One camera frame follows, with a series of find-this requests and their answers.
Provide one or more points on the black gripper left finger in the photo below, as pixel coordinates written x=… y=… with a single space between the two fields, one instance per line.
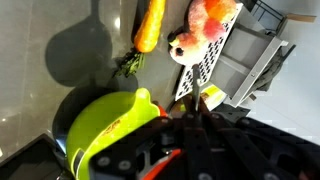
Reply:
x=123 y=160

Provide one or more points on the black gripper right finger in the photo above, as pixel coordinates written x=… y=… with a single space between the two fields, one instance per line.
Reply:
x=266 y=152

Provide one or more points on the orange measuring cup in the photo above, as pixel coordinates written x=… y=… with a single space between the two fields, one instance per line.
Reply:
x=159 y=149

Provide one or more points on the green plastic bowl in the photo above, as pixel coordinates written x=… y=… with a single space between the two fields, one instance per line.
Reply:
x=103 y=122

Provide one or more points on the yellow container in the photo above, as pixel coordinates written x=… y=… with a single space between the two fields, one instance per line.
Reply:
x=212 y=96

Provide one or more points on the dark square box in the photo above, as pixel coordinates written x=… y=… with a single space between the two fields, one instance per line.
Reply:
x=37 y=160

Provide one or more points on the white perforated tray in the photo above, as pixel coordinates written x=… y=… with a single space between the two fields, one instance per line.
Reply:
x=206 y=65

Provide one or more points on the grey storage bin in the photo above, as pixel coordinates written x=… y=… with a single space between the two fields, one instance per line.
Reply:
x=244 y=56

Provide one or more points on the pink orange plush toy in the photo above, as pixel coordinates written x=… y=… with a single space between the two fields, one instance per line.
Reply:
x=204 y=25

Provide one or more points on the toy carrot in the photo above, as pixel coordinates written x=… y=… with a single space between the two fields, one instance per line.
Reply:
x=145 y=39

